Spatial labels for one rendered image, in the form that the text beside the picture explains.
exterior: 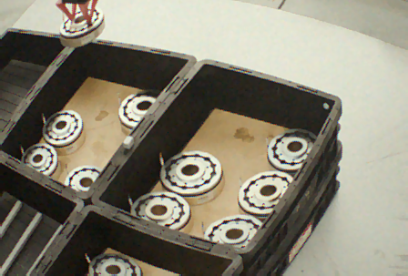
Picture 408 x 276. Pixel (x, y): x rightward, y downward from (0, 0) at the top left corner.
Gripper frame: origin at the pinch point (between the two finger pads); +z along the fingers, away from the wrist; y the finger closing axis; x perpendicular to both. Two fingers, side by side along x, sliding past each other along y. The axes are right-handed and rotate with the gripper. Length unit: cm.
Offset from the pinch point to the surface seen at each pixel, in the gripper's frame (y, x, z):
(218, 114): 25.2, 5.1, 22.7
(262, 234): 51, -27, 12
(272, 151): 40.2, -2.9, 19.5
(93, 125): 4.0, -6.0, 22.7
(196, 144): 25.3, -3.1, 22.6
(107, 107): 4.3, -0.6, 22.8
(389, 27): 18, 167, 108
